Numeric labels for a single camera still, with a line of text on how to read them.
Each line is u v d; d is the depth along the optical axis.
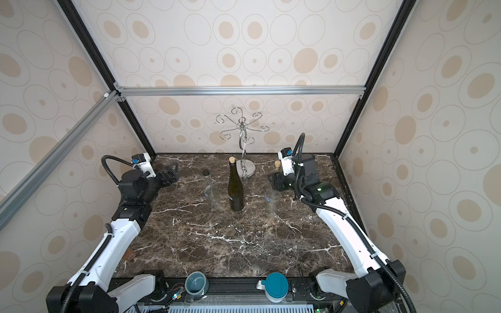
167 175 0.69
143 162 0.66
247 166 1.09
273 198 0.95
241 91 0.92
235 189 0.85
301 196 0.52
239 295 0.73
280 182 0.66
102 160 0.53
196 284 0.75
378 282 0.37
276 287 0.68
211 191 0.88
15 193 0.52
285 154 0.64
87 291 0.39
